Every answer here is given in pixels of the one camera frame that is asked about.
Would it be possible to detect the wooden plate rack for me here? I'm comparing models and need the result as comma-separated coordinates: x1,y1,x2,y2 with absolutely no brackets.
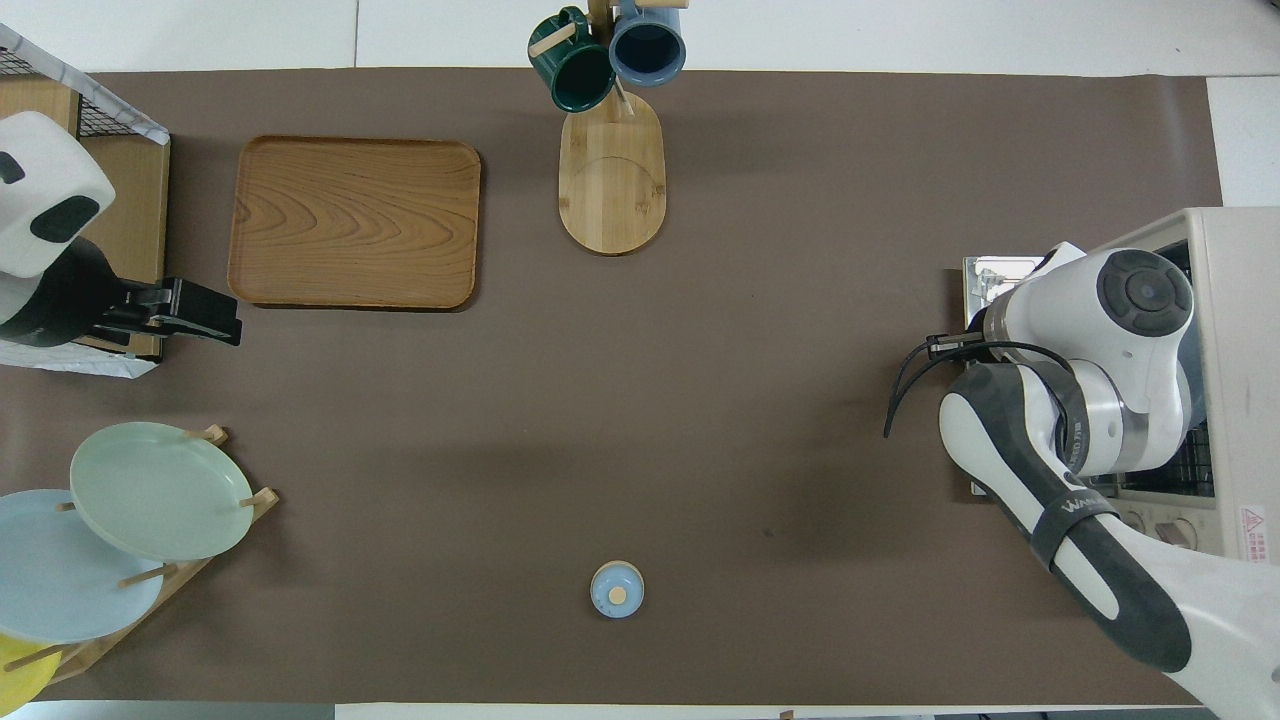
30,425,279,686

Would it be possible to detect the wooden shelf box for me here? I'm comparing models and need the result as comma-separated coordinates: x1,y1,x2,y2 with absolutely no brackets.
0,75,171,361

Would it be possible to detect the oven wire rack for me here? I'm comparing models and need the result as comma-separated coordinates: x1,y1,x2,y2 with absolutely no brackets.
1165,415,1216,498

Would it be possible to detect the light blue plate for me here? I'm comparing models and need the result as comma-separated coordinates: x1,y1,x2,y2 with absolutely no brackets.
0,489,166,645

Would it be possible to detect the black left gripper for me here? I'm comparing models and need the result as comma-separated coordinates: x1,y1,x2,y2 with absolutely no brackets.
0,238,243,349

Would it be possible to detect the yellow plate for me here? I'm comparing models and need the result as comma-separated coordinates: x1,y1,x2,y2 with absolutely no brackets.
0,633,56,713

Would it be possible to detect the wooden serving tray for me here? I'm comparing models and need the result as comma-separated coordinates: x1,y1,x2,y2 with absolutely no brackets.
228,136,482,311

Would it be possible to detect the white patterned cloth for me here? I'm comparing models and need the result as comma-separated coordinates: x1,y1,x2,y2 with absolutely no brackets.
0,22,171,146

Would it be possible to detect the cream toaster oven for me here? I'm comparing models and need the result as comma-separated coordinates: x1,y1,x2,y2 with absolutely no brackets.
1085,207,1280,581

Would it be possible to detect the brown table mat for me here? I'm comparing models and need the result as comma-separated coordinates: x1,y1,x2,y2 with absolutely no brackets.
0,68,1223,706

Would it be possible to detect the dark green mug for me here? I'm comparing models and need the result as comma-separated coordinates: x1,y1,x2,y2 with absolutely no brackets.
528,7,616,113

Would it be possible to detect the black wire basket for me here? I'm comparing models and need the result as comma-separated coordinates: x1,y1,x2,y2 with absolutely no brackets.
0,22,171,146

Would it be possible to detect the pale green plate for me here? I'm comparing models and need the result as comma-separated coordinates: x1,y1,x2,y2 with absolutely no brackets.
70,422,254,562

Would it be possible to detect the wooden mug tree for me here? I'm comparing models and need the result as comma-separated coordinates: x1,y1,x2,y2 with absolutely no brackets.
528,0,691,256

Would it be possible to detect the blue mug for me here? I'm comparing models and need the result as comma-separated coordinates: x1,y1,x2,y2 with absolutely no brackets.
609,0,687,87

